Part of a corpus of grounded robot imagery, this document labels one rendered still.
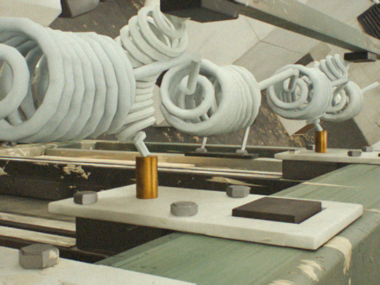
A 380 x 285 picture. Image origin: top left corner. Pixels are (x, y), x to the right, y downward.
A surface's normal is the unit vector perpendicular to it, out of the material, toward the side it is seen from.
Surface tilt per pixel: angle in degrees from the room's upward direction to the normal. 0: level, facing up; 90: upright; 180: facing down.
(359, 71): 90
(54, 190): 90
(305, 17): 34
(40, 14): 68
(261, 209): 56
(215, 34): 90
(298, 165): 90
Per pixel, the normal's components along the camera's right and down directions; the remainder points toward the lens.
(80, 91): 0.69, 0.32
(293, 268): -0.01, -1.00
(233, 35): -0.54, 0.03
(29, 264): -0.05, 0.07
